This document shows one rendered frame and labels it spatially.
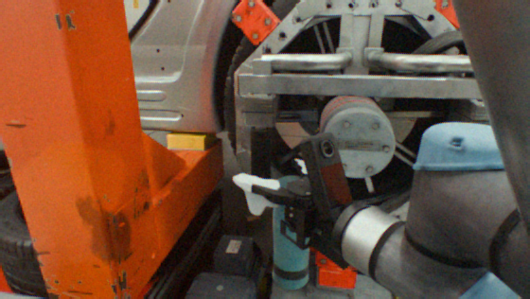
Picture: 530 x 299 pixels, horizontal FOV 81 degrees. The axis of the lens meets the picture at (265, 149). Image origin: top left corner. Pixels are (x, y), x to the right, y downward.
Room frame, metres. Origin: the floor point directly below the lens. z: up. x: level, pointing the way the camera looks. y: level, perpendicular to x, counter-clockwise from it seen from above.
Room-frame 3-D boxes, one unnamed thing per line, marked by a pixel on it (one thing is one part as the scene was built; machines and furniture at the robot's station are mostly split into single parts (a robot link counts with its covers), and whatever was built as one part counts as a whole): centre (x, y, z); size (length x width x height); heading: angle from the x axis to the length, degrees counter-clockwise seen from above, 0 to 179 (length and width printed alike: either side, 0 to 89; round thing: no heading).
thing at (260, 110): (0.53, 0.00, 0.93); 0.09 x 0.05 x 0.05; 170
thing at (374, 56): (0.57, -0.28, 1.03); 0.19 x 0.18 x 0.11; 170
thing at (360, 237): (0.31, -0.13, 0.81); 0.08 x 0.05 x 0.08; 125
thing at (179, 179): (0.88, 0.29, 0.69); 0.52 x 0.17 x 0.35; 170
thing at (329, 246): (0.38, -0.08, 0.80); 0.12 x 0.08 x 0.09; 35
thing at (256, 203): (0.43, 0.02, 0.81); 0.09 x 0.03 x 0.06; 64
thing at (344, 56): (0.60, -0.08, 1.03); 0.19 x 0.18 x 0.11; 170
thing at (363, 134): (0.64, -0.19, 0.85); 0.21 x 0.14 x 0.14; 170
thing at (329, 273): (0.74, -0.20, 0.48); 0.16 x 0.12 x 0.17; 170
